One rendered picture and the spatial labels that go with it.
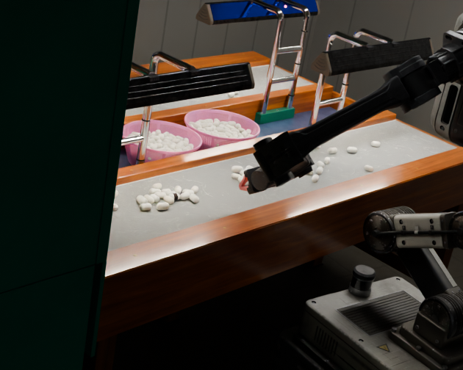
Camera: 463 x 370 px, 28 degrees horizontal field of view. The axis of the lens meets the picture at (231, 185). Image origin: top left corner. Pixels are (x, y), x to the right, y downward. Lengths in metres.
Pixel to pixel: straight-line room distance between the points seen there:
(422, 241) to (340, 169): 0.57
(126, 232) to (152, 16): 2.36
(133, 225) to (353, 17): 2.91
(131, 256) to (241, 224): 0.38
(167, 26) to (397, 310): 2.34
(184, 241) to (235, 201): 0.37
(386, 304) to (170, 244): 0.83
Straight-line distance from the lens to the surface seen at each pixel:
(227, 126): 3.27
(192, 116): 3.27
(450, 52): 2.18
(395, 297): 2.96
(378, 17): 5.02
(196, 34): 4.86
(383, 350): 2.69
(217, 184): 2.80
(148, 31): 4.69
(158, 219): 2.54
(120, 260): 2.26
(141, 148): 2.79
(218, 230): 2.48
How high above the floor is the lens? 1.89
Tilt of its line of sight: 24 degrees down
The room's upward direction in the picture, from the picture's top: 10 degrees clockwise
